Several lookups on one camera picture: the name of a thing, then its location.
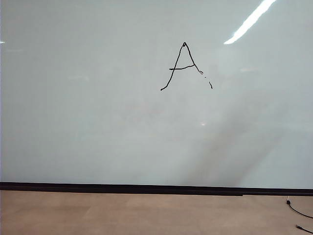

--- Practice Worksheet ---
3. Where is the white glass whiteboard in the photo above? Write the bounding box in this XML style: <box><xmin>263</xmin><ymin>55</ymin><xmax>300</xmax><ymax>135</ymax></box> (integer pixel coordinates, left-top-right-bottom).
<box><xmin>0</xmin><ymin>0</ymin><xmax>313</xmax><ymax>189</ymax></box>

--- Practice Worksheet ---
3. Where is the black whiteboard pen tray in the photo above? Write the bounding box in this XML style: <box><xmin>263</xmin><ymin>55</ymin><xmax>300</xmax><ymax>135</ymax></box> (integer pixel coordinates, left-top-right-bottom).
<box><xmin>0</xmin><ymin>185</ymin><xmax>244</xmax><ymax>197</ymax></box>

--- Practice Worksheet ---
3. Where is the black whiteboard bottom frame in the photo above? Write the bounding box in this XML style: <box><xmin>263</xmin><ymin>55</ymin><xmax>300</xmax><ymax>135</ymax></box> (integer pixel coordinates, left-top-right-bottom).
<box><xmin>0</xmin><ymin>181</ymin><xmax>313</xmax><ymax>197</ymax></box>

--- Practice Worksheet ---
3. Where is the black cable with plug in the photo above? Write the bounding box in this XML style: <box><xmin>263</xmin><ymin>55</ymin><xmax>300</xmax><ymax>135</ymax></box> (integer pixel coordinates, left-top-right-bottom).
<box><xmin>285</xmin><ymin>195</ymin><xmax>313</xmax><ymax>219</ymax></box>

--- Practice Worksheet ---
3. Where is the short black cable end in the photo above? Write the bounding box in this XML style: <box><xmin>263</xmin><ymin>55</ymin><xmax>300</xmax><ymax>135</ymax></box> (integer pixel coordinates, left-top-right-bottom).
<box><xmin>295</xmin><ymin>223</ymin><xmax>313</xmax><ymax>234</ymax></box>

